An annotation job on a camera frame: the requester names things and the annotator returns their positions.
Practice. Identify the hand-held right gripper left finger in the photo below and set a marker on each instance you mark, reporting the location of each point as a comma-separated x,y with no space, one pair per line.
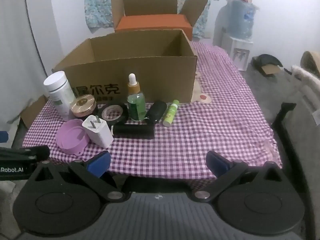
100,163

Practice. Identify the long black tube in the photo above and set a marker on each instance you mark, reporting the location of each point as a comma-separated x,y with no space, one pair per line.
132,131

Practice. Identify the black tape roll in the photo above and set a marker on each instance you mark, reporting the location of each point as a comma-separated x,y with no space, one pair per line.
120,111

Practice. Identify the orange box with cardboard flaps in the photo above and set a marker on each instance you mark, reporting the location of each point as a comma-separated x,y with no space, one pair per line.
152,22

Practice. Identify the short black cylinder bottle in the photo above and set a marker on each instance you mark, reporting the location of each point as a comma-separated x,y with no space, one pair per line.
155,111

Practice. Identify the brown cardboard box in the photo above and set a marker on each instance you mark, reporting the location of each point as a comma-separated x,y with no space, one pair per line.
155,77

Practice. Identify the light green tube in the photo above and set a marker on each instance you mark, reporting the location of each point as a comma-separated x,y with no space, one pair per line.
171,112

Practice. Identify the white plastic bottle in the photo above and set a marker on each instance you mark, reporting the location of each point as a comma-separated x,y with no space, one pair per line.
60,90

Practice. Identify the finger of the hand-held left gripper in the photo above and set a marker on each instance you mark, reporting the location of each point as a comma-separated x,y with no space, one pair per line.
30,153

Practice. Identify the small blue item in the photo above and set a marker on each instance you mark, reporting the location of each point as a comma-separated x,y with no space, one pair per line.
3,136

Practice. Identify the blue floral wall cloth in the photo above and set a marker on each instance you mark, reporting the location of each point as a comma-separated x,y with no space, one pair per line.
100,5

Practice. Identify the gold lid dark jar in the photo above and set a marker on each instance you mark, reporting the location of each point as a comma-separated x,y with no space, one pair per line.
82,105

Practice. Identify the white charger plug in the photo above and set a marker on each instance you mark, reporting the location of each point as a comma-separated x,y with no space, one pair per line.
98,132

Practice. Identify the brown cardboard sheet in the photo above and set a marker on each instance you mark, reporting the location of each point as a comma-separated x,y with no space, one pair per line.
33,112

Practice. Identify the green dropper bottle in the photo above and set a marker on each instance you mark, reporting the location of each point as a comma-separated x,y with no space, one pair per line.
136,105

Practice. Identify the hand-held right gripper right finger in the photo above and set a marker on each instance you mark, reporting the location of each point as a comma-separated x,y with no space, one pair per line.
217,164

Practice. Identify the flat cardboard piece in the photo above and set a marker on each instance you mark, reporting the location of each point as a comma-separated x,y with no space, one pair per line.
271,70

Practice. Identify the pink checkered tablecloth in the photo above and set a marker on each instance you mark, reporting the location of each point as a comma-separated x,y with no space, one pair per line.
212,120

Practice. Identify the white water dispenser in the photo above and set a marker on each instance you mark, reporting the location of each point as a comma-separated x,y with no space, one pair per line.
240,52

